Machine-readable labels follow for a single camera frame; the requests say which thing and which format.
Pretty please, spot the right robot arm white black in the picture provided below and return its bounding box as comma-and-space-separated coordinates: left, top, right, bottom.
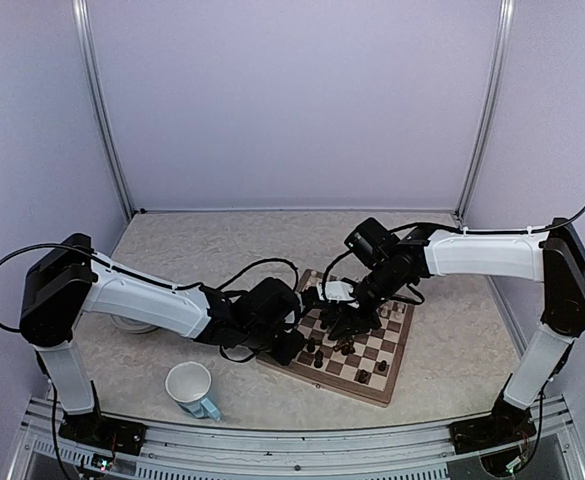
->
318, 218, 585, 444

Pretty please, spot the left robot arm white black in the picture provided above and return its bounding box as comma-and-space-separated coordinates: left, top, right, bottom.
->
19, 233, 304, 445

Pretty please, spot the pile of dark pieces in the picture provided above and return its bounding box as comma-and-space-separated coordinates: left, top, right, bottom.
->
333, 338, 355, 356

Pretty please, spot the wooden chess board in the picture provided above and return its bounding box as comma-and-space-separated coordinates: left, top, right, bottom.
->
255, 268, 417, 409

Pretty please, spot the light blue mug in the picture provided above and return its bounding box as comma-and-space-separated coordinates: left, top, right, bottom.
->
164, 361, 222, 421

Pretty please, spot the grey silicone round lid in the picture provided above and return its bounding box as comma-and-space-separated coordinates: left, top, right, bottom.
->
110, 315, 158, 335

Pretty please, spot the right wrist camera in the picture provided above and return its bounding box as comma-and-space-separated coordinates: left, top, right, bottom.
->
303, 281, 358, 306

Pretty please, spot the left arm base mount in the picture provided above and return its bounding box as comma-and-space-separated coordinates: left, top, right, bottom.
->
59, 412, 147, 456

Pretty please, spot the front aluminium rail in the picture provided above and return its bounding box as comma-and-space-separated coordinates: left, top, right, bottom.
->
9, 394, 585, 480

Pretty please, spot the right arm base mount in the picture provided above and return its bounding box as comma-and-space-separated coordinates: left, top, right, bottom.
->
449, 410, 537, 454

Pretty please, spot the right aluminium frame post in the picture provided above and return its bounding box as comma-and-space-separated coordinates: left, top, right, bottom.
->
455, 0, 516, 223

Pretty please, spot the aluminium frame post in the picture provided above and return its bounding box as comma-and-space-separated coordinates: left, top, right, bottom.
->
455, 0, 516, 223
72, 0, 135, 222

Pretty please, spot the left aluminium frame post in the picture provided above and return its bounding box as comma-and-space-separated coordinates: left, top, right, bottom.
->
72, 0, 135, 222

